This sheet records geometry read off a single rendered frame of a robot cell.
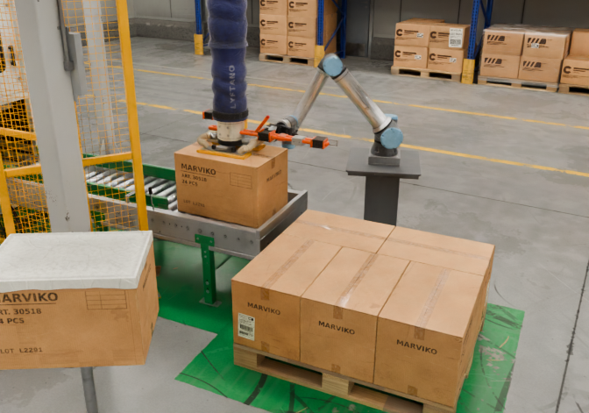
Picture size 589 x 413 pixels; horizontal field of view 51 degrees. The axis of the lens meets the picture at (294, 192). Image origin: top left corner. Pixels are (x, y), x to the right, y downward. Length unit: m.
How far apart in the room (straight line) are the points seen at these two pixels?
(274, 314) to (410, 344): 0.71
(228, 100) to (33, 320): 1.80
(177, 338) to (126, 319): 1.34
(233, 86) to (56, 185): 1.17
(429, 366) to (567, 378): 0.97
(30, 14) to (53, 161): 0.70
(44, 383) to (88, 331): 1.15
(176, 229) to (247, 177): 0.60
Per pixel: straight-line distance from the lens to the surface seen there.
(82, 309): 2.52
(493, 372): 3.68
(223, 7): 3.65
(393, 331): 3.02
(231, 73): 3.71
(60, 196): 3.33
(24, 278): 2.52
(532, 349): 3.93
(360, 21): 12.49
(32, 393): 3.64
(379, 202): 4.38
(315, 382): 3.41
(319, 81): 4.10
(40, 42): 3.12
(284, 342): 3.31
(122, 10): 3.62
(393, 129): 4.05
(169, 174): 4.57
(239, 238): 3.71
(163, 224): 4.00
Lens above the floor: 2.20
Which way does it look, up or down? 22 degrees down
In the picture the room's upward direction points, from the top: straight up
